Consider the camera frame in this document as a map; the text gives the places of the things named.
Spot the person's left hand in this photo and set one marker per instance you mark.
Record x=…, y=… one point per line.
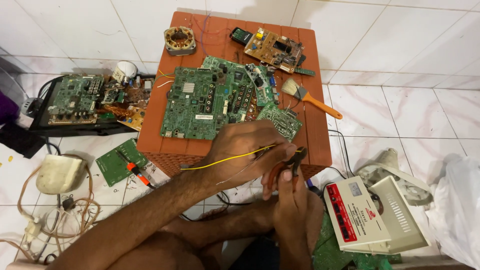
x=240, y=150

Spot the person's right hand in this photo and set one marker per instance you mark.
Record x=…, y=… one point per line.
x=292, y=213

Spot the person's left fingers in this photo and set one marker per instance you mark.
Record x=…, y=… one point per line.
x=279, y=144

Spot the small green striped circuit board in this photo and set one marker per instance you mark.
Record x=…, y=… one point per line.
x=283, y=122

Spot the narrow green circuit board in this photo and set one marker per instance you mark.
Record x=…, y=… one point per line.
x=260, y=84

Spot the small green strip board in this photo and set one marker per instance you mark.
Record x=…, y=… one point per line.
x=304, y=71

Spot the green circuit board with connectors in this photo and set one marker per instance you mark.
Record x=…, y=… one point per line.
x=228, y=71

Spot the large green main circuit board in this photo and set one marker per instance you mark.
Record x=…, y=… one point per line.
x=195, y=105

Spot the brown circuit board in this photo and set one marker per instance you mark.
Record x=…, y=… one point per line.
x=272, y=48

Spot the person's bare legs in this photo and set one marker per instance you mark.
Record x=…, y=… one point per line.
x=225, y=225

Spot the white voltage stabilizer red panel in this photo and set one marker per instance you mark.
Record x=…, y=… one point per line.
x=360, y=217

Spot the brown plastic stool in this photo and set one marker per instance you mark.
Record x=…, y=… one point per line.
x=172, y=123

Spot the person's dark shorts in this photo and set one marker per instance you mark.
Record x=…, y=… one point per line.
x=258, y=255

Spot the black rectangular module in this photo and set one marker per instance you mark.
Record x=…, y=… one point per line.
x=240, y=36

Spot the white plastic fan housing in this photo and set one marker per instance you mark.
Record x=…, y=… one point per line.
x=397, y=176

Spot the copper wound motor stator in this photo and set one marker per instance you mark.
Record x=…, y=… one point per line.
x=180, y=40

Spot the orange and black screwdriver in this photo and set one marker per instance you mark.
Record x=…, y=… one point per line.
x=135, y=171

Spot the heap of electronic parts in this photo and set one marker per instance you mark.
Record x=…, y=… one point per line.
x=127, y=101

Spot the plain green circuit board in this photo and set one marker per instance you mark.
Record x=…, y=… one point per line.
x=112, y=167

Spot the white round plastic part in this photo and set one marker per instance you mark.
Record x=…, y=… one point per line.
x=125, y=70

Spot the white plastic bag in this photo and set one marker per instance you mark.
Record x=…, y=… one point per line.
x=457, y=210

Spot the green circuit board with sockets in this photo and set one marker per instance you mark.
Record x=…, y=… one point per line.
x=75, y=97

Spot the dirty white plastic box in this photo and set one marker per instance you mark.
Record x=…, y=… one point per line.
x=60, y=174

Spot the black flat monitor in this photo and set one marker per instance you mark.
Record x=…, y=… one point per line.
x=41, y=125

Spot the white power plug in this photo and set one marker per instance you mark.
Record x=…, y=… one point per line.
x=33, y=228

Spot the black cloth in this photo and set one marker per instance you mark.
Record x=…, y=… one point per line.
x=18, y=138

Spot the purple cloth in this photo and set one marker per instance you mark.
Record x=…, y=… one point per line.
x=6, y=108

